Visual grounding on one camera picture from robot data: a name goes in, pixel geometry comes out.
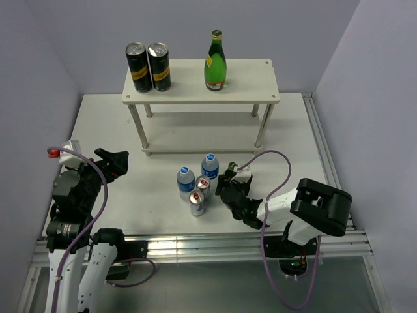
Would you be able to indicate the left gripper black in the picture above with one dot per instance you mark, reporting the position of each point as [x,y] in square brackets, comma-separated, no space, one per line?
[119,160]

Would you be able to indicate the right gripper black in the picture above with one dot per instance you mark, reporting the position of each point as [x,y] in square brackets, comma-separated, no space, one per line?
[225,181]

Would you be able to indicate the green glass bottle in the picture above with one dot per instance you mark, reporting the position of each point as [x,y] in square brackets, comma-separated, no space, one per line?
[230,171]
[215,70]

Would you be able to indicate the silver blue can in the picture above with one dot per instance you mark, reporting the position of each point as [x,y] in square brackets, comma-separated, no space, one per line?
[203,184]
[196,200]

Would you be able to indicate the Pocari Sweat bottle front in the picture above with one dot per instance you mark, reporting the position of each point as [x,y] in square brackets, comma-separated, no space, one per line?
[185,182]

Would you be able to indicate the pocari sweat bottle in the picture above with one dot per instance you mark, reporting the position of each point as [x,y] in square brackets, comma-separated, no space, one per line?
[185,182]
[210,166]

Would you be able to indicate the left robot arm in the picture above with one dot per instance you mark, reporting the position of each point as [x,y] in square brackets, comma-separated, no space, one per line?
[79,260]

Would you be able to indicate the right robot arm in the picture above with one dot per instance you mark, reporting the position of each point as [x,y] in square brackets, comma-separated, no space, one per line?
[159,201]

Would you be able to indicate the white two-tier shelf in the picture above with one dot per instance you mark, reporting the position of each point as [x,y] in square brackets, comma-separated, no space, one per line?
[188,118]

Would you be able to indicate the Pocari Sweat bottle rear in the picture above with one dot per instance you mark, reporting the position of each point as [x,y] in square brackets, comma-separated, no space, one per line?
[210,166]

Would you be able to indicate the silver blue can front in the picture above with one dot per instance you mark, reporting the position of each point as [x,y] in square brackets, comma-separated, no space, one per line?
[196,200]

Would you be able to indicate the black can left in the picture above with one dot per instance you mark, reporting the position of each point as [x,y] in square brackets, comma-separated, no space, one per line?
[136,56]

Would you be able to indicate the black can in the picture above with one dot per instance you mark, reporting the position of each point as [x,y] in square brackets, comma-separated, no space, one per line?
[136,56]
[158,55]

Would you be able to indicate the black can right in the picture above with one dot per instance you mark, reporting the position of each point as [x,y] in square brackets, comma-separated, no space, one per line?
[158,55]

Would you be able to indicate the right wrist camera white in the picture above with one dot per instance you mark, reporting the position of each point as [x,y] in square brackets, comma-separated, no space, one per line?
[243,175]

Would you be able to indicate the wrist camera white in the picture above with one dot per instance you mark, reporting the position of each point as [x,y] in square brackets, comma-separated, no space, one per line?
[243,175]
[67,159]

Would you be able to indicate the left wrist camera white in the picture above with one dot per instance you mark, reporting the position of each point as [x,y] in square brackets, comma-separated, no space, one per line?
[67,159]

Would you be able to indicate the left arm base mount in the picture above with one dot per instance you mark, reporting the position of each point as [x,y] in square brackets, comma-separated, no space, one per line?
[130,251]

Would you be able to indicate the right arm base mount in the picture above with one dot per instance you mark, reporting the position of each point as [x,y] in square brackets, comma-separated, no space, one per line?
[292,258]

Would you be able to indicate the aluminium frame rail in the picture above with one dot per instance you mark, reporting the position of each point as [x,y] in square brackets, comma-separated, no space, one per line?
[201,248]

